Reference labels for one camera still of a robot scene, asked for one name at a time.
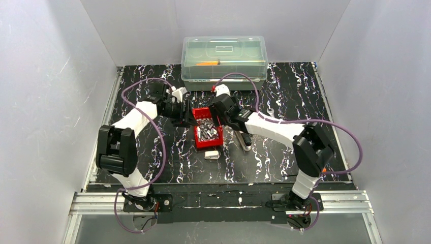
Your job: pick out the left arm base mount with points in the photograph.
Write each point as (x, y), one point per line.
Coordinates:
(152, 202)

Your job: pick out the pile of staple strips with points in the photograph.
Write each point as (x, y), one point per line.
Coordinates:
(207, 132)

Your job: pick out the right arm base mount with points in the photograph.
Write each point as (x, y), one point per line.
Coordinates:
(291, 202)

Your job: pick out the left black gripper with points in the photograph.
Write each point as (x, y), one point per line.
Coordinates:
(183, 113)

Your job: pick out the black silver stapler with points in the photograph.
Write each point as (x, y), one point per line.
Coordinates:
(244, 139)

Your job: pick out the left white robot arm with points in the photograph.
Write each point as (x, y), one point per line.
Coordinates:
(116, 146)

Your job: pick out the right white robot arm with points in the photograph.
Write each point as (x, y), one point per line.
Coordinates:
(312, 148)

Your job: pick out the clear plastic storage box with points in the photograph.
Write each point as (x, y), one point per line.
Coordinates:
(243, 66)

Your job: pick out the orange tool inside box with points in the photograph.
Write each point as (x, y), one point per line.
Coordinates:
(210, 63)

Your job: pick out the red plastic bin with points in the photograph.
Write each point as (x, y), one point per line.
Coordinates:
(203, 116)

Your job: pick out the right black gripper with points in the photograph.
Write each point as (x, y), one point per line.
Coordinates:
(215, 110)

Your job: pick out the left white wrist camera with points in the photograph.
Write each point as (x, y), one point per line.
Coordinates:
(177, 94)

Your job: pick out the silver open-end wrench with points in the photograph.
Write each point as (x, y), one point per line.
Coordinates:
(270, 111)

